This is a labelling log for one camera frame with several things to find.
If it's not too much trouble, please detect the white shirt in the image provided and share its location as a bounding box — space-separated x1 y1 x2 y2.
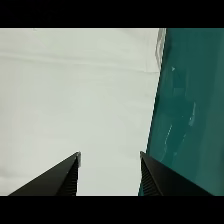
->
0 27 167 197

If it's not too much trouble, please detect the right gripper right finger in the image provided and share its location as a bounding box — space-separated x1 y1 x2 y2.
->
138 151 215 197

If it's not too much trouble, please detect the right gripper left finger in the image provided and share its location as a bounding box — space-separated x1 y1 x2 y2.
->
8 151 82 197

